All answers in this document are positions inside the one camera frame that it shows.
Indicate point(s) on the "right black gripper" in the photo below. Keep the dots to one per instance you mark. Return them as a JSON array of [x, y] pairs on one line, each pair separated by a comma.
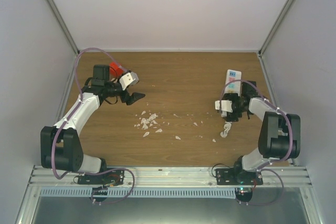
[[233, 117]]

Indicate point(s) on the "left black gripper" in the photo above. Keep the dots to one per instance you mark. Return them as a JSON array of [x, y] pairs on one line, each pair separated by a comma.
[[132, 98]]

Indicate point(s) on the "white power strip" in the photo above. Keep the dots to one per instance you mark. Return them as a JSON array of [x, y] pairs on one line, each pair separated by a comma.
[[232, 85]]

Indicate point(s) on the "red cube plug adapter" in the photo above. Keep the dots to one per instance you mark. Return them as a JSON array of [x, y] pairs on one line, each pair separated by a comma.
[[116, 68]]

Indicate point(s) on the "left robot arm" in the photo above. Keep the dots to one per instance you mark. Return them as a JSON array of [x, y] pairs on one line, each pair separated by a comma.
[[60, 145]]

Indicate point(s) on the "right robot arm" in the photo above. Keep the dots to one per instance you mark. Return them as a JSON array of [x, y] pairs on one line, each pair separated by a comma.
[[279, 137]]

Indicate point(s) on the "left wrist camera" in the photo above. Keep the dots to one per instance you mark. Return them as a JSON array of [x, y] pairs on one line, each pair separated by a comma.
[[129, 78]]

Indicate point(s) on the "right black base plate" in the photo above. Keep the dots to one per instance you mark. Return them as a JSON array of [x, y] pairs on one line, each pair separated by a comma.
[[227, 176]]

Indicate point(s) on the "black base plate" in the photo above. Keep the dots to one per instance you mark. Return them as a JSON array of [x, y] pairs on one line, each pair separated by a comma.
[[114, 178], [227, 176]]

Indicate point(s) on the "aluminium front rail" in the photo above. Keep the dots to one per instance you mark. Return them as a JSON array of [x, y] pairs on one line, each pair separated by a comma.
[[179, 177]]

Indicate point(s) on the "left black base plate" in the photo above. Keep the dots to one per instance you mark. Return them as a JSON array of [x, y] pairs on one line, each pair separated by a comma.
[[114, 178]]

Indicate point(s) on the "slotted cable duct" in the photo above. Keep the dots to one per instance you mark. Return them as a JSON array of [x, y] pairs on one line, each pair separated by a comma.
[[145, 192]]

